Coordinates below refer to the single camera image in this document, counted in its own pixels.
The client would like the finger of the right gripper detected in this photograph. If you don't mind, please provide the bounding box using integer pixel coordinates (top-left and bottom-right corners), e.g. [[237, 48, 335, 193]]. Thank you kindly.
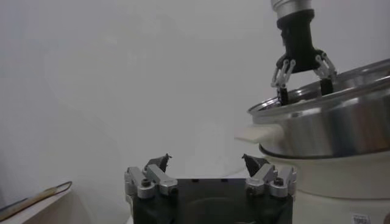
[[270, 57, 297, 107], [313, 52, 338, 96]]

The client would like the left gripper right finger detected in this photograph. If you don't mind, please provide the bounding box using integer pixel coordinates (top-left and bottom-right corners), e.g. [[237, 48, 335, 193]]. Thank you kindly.
[[241, 153, 298, 198]]

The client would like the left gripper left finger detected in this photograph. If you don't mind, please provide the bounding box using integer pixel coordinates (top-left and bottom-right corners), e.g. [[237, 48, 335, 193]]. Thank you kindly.
[[124, 153, 179, 200]]

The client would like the white side table with phone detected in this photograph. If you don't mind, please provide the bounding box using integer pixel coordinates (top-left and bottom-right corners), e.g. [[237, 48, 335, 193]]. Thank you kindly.
[[0, 185, 92, 224]]

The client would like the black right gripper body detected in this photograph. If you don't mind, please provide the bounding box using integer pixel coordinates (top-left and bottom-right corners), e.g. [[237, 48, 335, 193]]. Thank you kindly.
[[275, 9, 325, 74]]

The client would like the steel steamer pot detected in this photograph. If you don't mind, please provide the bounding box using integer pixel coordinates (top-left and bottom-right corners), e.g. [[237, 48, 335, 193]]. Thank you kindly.
[[233, 124, 390, 224]]

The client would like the perforated steel steamer basket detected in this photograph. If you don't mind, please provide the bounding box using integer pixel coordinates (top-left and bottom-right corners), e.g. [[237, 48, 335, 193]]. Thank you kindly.
[[247, 58, 390, 159]]

